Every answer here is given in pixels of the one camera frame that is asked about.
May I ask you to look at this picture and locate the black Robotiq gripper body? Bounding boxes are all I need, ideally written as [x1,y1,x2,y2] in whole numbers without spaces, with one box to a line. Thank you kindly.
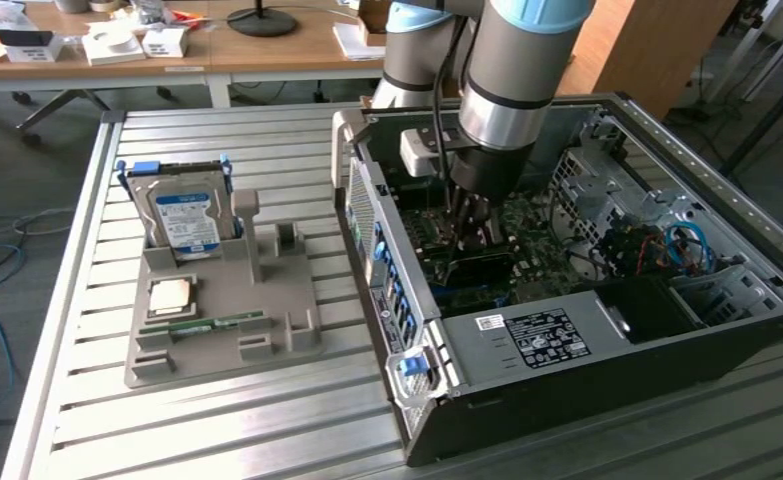
[445,146,532,252]

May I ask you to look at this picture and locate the black Nvidia graphics card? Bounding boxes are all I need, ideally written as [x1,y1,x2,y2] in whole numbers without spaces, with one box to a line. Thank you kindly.
[430,244,520,290]

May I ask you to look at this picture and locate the metal CPU socket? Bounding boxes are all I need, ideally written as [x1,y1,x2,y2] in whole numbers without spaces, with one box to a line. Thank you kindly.
[429,210,457,245]

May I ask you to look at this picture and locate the green motherboard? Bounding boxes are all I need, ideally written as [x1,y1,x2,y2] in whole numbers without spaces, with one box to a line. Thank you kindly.
[397,184,606,319]

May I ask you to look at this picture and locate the silver finned heat sink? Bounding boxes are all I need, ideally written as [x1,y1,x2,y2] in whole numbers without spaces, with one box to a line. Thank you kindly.
[522,280,562,303]

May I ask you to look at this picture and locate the white paper stack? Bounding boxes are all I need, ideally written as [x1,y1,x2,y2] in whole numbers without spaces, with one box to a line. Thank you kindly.
[333,22,388,61]

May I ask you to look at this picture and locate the grey power supply unit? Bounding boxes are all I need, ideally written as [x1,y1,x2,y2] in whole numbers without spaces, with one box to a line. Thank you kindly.
[441,292,633,386]

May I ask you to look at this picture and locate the brown cardboard box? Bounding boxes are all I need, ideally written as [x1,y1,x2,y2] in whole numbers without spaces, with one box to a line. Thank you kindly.
[357,0,393,46]

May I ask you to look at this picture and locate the wooden cabinet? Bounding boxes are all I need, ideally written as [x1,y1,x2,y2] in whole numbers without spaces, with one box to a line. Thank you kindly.
[557,0,744,121]

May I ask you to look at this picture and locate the blue case latch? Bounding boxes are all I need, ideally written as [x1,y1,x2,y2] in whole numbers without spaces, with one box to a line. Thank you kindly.
[397,353,430,376]

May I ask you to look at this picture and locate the silver metal disk bay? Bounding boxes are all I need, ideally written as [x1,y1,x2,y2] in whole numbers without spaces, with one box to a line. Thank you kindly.
[670,264,783,326]

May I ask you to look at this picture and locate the black round lamp base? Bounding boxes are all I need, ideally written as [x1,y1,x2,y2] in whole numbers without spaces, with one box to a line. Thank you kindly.
[226,0,300,38]

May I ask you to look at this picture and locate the grey plastic parts rack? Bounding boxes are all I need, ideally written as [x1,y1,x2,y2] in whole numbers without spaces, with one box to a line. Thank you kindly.
[123,189,326,390]

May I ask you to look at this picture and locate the hard disk with blue carrier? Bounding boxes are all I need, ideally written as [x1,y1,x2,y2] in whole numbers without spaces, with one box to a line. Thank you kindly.
[115,153,243,261]

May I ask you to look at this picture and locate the black open PC case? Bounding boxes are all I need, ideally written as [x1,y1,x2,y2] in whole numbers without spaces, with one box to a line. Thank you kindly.
[333,92,783,469]

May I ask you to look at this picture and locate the green RAM stick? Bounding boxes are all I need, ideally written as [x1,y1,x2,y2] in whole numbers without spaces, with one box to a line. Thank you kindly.
[163,312,266,336]

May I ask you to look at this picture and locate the silver CPU chip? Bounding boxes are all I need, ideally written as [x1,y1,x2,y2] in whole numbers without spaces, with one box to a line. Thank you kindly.
[147,278,199,317]

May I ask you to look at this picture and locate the orange red packets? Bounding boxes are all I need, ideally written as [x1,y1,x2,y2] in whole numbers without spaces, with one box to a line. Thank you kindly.
[170,7,223,31]

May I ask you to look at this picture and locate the small white labelled box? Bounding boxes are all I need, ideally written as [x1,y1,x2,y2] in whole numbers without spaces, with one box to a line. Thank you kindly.
[142,27,190,59]

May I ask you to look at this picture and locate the white tape roll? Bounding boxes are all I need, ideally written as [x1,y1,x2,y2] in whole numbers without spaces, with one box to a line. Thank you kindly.
[90,25,137,51]

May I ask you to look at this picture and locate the clear bag of parts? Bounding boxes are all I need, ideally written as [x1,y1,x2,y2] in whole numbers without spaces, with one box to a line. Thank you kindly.
[127,0,173,26]

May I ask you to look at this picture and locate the flat white box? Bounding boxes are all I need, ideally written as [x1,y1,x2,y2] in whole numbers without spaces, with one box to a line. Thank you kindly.
[82,22,147,67]

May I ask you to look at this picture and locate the white box with black lid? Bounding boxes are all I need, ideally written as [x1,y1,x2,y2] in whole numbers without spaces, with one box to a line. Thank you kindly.
[0,29,66,64]

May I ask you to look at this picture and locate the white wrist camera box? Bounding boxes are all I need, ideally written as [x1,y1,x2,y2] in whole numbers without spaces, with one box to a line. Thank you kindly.
[401,128,457,178]

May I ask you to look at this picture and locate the black camera cable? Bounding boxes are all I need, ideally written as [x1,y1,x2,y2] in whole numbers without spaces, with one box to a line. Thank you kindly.
[430,0,468,212]

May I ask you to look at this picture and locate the black wire bundle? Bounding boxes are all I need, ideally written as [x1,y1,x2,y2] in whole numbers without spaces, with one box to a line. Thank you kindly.
[597,224,666,277]

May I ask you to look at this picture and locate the red orange wire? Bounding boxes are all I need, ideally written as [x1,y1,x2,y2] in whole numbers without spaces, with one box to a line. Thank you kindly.
[636,233,661,275]

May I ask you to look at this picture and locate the blue disk wire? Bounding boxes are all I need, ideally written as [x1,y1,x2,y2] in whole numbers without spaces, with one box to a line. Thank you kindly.
[664,219,720,276]

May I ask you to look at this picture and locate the dark metal post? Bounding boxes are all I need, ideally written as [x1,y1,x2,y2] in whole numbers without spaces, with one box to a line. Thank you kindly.
[724,59,783,175]

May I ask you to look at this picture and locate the white floor cable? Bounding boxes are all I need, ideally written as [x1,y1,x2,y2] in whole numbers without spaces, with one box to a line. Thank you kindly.
[0,207,77,236]

